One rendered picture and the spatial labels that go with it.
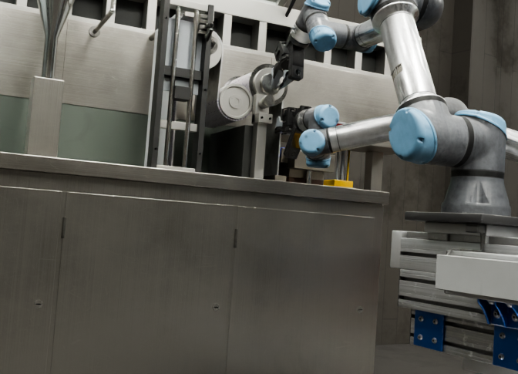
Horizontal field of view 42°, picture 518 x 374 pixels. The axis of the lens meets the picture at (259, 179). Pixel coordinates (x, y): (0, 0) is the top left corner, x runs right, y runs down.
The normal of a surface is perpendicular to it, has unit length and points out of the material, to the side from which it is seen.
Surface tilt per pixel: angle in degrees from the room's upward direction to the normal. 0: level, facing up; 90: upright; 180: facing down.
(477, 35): 90
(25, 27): 90
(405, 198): 90
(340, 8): 90
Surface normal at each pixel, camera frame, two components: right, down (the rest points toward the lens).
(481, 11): 0.53, -0.02
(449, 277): -0.85, -0.10
